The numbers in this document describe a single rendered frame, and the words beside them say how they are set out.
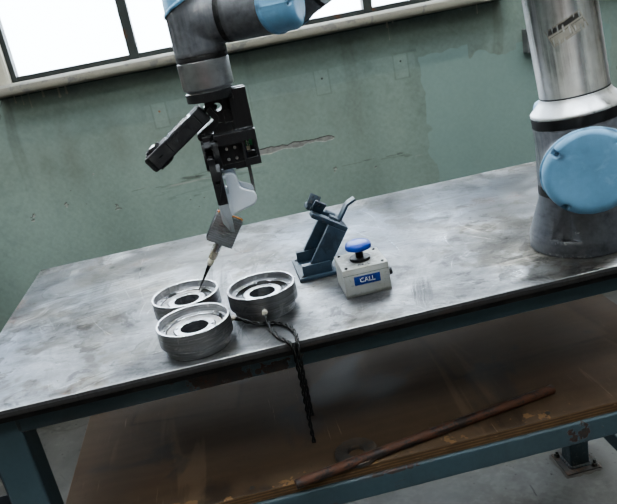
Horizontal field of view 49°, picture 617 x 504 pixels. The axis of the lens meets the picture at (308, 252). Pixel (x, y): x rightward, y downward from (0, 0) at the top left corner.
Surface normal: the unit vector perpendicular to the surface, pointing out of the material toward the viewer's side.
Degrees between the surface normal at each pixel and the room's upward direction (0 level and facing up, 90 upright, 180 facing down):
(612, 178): 98
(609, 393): 0
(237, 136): 90
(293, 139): 90
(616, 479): 0
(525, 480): 0
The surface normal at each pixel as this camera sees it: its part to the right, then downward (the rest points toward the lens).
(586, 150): -0.22, 0.49
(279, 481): -0.18, -0.93
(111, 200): 0.15, 0.31
